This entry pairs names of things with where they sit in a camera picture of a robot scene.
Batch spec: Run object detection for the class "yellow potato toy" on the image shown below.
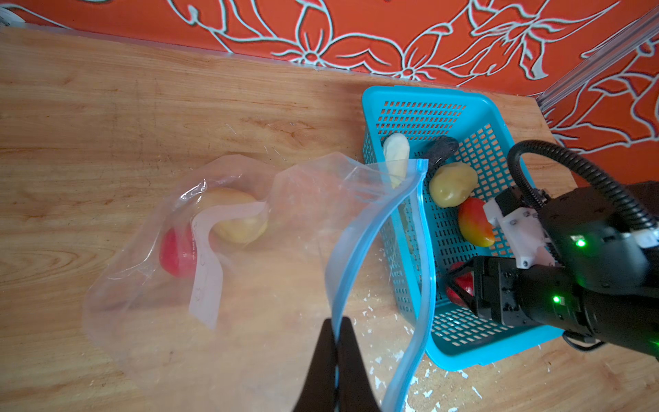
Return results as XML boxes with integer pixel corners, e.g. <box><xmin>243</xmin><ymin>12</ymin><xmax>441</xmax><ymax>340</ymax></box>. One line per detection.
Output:
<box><xmin>428</xmin><ymin>161</ymin><xmax>479</xmax><ymax>208</ymax></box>
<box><xmin>196</xmin><ymin>188</ymin><xmax>269</xmax><ymax>245</ymax></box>

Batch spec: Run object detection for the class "dark eggplant toy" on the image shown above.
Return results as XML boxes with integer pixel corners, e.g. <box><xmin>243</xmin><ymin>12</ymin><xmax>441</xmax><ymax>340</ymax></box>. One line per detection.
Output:
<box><xmin>421</xmin><ymin>136</ymin><xmax>459</xmax><ymax>168</ymax></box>

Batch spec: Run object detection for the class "white radish toy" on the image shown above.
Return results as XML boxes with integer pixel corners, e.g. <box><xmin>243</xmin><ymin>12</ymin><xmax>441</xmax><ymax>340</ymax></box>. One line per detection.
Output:
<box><xmin>383</xmin><ymin>133</ymin><xmax>410</xmax><ymax>188</ymax></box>

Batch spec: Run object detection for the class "clear zip top bag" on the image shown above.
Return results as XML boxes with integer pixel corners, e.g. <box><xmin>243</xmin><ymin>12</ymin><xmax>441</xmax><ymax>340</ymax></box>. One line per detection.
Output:
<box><xmin>82</xmin><ymin>153</ymin><xmax>436</xmax><ymax>411</ymax></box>

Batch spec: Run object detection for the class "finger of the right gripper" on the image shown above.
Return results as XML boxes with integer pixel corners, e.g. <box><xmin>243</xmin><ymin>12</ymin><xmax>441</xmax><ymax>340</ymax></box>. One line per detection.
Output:
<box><xmin>446</xmin><ymin>286</ymin><xmax>475</xmax><ymax>309</ymax></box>
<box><xmin>446</xmin><ymin>262</ymin><xmax>474</xmax><ymax>285</ymax></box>

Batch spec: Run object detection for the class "red yellow mango toy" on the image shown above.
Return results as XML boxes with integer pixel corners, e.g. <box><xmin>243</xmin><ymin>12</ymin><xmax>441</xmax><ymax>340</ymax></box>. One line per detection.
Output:
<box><xmin>458</xmin><ymin>197</ymin><xmax>495</xmax><ymax>248</ymax></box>

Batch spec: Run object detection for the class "teal plastic basket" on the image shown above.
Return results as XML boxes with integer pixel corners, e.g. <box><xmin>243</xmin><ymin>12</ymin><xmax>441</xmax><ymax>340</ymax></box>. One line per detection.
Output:
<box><xmin>362</xmin><ymin>86</ymin><xmax>562</xmax><ymax>372</ymax></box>

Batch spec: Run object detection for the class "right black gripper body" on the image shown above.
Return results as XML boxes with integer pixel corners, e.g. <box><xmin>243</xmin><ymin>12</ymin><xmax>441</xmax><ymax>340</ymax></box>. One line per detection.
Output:
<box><xmin>470</xmin><ymin>257</ymin><xmax>586</xmax><ymax>327</ymax></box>

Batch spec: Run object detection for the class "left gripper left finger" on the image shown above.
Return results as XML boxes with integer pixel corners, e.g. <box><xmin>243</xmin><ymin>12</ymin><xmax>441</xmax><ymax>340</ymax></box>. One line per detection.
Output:
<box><xmin>293</xmin><ymin>319</ymin><xmax>338</xmax><ymax>412</ymax></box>

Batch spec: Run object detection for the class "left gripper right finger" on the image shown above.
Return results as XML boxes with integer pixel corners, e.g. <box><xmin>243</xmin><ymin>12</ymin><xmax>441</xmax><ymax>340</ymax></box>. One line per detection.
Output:
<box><xmin>336</xmin><ymin>317</ymin><xmax>381</xmax><ymax>412</ymax></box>

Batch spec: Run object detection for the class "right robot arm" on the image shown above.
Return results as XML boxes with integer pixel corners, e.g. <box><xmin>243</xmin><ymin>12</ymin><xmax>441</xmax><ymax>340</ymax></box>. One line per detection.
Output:
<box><xmin>444</xmin><ymin>140</ymin><xmax>658</xmax><ymax>356</ymax></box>

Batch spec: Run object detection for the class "red apple toy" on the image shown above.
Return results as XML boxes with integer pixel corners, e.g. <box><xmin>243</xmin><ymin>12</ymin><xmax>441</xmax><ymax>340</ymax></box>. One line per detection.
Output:
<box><xmin>159</xmin><ymin>225</ymin><xmax>197</xmax><ymax>278</ymax></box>
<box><xmin>446</xmin><ymin>260</ymin><xmax>475</xmax><ymax>310</ymax></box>

